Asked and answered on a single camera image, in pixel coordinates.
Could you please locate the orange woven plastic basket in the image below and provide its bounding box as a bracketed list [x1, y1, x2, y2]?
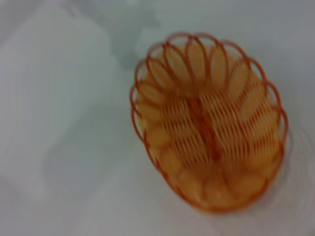
[129, 31, 289, 214]

